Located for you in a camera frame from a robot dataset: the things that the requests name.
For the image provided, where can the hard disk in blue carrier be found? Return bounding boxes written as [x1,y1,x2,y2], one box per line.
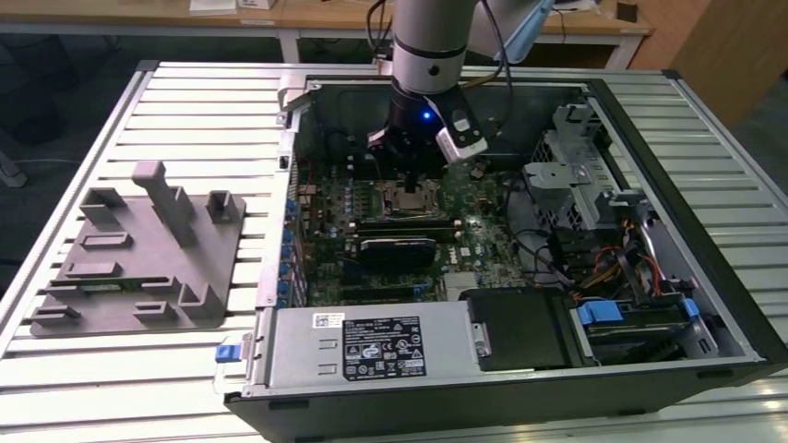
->
[569,297,703,368]

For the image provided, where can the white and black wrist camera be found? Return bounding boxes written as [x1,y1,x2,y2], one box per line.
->
[433,99,491,163]

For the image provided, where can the white paper box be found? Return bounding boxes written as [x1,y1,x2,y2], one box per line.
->
[188,0,239,14]

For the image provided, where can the wooden cabinet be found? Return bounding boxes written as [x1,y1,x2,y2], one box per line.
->
[627,0,788,133]

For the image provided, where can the black graphics card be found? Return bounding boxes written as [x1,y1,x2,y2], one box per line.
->
[356,235,440,281]

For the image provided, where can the small silver heatsink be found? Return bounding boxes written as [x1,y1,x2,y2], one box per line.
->
[443,271,483,294]

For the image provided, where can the silver CPU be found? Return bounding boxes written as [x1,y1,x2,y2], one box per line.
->
[392,185,440,213]

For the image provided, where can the black open PC case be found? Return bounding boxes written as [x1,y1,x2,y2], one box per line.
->
[212,68,776,443]

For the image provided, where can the perforated metal drive cage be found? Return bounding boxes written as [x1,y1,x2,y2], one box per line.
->
[520,103,631,234]

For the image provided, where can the silver power supply unit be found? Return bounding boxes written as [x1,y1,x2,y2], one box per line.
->
[244,302,489,392]

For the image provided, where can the wooden desk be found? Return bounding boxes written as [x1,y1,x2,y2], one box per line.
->
[0,0,656,70]

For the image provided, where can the yellow orange power wires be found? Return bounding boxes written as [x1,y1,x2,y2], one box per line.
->
[569,246,623,296]

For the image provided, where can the RAM slot with white clips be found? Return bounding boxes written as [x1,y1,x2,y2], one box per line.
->
[347,221,461,231]
[347,231,461,241]

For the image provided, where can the green RAM stick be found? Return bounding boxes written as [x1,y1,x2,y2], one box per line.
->
[48,275,175,293]

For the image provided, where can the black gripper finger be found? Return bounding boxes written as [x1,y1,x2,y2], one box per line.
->
[376,150,443,193]

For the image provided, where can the RAM slot with black clips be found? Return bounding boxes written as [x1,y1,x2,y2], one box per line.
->
[356,227,457,235]
[356,218,456,225]

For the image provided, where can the grey parts rack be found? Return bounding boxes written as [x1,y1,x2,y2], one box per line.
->
[27,160,249,340]

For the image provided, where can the CPU socket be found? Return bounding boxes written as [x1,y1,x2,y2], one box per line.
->
[377,180,448,221]

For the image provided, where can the grey metal stand foot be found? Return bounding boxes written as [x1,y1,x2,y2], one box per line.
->
[0,150,29,188]

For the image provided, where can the green motherboard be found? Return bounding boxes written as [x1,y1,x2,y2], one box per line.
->
[288,154,571,309]

